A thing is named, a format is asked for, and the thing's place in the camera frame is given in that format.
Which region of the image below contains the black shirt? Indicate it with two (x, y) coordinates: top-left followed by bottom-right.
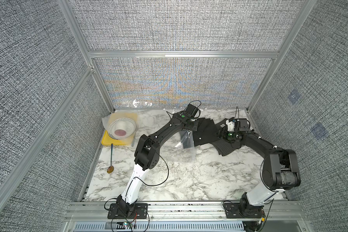
(193, 118), (242, 156)

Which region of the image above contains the clear plastic vacuum bag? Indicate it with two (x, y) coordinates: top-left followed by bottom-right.
(102, 102), (201, 170)

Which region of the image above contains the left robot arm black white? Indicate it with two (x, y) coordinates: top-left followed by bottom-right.
(116, 107), (201, 211)

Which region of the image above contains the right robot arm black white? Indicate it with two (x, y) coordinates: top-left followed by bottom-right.
(218, 129), (301, 217)

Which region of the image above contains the white patterned bowl red inside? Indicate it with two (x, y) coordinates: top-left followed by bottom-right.
(107, 118), (136, 140)

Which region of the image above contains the yellow plastic tray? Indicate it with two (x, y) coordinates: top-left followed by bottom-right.
(101, 111), (138, 146)

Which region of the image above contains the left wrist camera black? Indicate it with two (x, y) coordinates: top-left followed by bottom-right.
(184, 103), (201, 119)

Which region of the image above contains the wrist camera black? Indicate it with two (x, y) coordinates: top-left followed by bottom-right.
(184, 103), (201, 119)
(238, 118), (250, 131)

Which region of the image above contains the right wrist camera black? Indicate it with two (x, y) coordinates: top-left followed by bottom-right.
(238, 118), (250, 131)

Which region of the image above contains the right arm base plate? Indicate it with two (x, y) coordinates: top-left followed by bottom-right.
(222, 202), (264, 219)

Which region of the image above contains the front aluminium rail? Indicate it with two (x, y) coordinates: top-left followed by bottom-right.
(64, 200), (308, 222)

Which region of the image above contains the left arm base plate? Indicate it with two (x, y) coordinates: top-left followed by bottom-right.
(107, 203), (148, 219)

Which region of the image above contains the aluminium frame of enclosure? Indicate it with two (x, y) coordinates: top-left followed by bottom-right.
(0, 0), (348, 204)

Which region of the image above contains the white slotted cable duct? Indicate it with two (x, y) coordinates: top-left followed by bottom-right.
(72, 221), (245, 232)

